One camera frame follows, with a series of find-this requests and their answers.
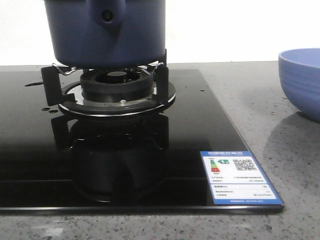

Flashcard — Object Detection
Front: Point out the blue energy label sticker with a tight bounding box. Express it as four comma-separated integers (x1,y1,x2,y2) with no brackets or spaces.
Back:
200,151,283,206

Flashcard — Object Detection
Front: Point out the light blue bowl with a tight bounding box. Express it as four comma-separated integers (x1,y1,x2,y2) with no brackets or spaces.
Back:
278,48,320,122

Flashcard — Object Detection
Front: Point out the black right pan support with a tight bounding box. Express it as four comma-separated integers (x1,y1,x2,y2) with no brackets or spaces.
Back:
41,55,176,118

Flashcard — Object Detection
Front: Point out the black glass gas cooktop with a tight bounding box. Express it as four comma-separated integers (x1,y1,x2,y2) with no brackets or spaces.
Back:
0,69,284,215

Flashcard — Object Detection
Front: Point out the dark blue cooking pot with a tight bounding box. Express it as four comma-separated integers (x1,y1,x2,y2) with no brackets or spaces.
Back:
44,0,166,69

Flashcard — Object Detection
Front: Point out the right gas burner head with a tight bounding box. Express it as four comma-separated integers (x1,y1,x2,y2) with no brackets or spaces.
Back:
80,69,154,103

